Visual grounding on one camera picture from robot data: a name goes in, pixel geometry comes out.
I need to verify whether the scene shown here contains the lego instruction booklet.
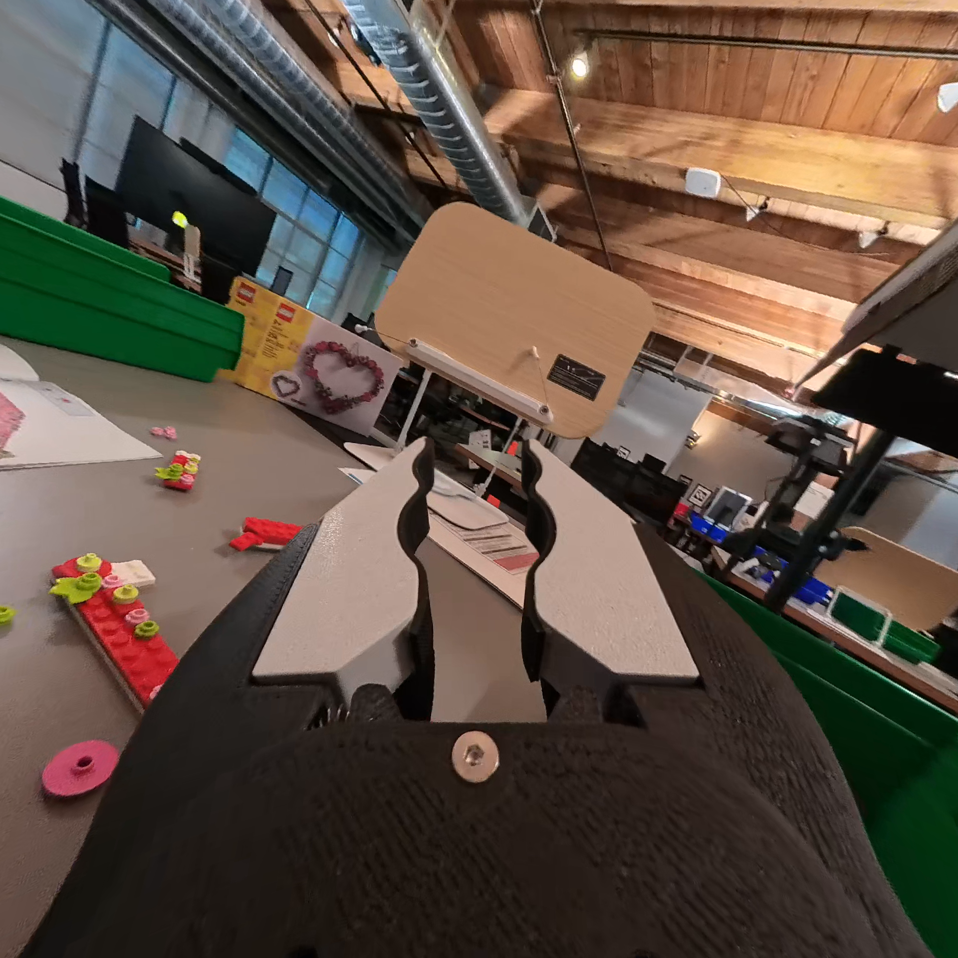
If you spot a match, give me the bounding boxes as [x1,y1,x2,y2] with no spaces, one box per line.
[0,344,163,471]

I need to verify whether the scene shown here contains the yellow lego set box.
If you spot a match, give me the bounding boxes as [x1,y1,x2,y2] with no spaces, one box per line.
[217,277,405,437]

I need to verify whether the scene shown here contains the black wall monitor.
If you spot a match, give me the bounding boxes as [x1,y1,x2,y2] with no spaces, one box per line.
[116,116,278,279]

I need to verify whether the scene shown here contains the red lego plate pieces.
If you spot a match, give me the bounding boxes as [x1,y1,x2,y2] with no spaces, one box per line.
[228,516,302,552]

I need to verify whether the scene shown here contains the wooden book stand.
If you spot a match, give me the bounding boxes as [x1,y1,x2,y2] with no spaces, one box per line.
[812,526,958,633]
[344,201,658,495]

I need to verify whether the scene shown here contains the stack of green plastic bins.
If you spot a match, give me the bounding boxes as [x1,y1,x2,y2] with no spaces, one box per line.
[0,196,245,384]

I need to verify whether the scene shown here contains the studio light panel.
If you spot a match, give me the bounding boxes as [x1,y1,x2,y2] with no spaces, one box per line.
[792,221,958,459]

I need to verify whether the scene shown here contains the pink round lego disc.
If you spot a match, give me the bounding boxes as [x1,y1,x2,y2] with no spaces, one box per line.
[41,739,119,799]

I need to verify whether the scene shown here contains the black light stand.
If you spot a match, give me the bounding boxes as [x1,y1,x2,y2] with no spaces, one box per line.
[763,430,899,609]

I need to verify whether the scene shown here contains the silver ventilation duct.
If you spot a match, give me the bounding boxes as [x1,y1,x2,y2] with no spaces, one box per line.
[344,0,541,227]

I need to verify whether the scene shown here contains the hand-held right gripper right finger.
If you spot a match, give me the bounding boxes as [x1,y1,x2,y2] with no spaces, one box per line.
[521,439,702,716]

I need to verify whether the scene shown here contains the small red flowered lego assembly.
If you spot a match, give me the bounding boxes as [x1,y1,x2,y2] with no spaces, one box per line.
[155,451,202,492]

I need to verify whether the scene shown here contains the blue storage bins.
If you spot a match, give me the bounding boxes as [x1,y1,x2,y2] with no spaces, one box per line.
[689,512,833,606]

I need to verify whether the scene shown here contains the large green plastic bin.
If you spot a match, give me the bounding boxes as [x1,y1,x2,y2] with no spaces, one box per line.
[696,569,958,958]

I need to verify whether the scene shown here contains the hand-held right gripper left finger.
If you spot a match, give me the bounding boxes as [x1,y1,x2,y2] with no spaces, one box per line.
[253,438,437,721]

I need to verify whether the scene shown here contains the long red flowered lego plate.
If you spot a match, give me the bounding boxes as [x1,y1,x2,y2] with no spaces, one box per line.
[48,552,181,712]

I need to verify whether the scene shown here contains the small green bins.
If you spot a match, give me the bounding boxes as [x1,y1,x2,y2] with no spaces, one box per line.
[827,587,943,665]

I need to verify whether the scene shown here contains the laminated instruction sheet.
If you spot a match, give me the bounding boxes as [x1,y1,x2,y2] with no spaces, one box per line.
[340,468,541,609]

